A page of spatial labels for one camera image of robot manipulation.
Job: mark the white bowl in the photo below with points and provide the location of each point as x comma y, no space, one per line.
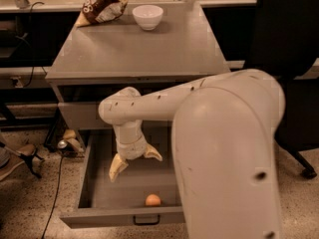
148,16

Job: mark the grey drawer cabinet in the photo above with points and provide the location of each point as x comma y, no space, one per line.
118,54

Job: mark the wall power outlet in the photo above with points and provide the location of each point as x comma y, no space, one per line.
16,82

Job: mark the orange fruit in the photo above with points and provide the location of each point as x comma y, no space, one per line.
153,200

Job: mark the tan shoe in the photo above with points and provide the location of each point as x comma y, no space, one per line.
9,161

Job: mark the open lower grey drawer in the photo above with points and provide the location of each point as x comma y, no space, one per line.
102,203

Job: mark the upper grey drawer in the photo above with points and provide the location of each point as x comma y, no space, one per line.
82,115

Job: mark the small silver round object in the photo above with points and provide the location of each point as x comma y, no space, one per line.
62,144

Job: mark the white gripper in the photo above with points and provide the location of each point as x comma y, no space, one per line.
134,149

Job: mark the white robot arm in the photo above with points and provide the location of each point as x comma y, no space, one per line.
222,147

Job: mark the black office chair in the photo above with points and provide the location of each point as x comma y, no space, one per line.
285,44

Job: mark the brown chip bag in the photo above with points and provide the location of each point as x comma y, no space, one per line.
100,11

